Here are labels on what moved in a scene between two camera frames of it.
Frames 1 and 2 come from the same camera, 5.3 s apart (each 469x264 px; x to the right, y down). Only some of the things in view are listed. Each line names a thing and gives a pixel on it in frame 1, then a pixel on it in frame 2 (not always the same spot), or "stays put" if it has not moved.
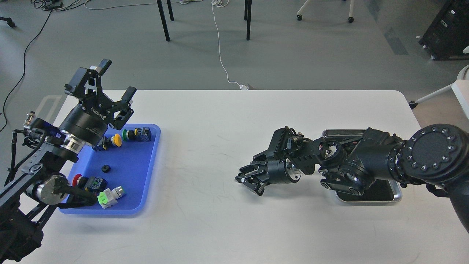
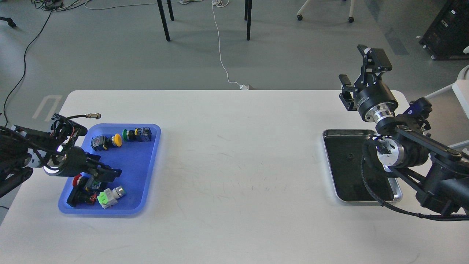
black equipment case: x=448 y=34 stays put
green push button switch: x=139 y=134 stays put
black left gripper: x=87 y=121 → x=71 y=161
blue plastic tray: x=133 y=165 stays put
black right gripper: x=279 y=171 → x=375 y=101
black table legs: x=246 y=12 stays put
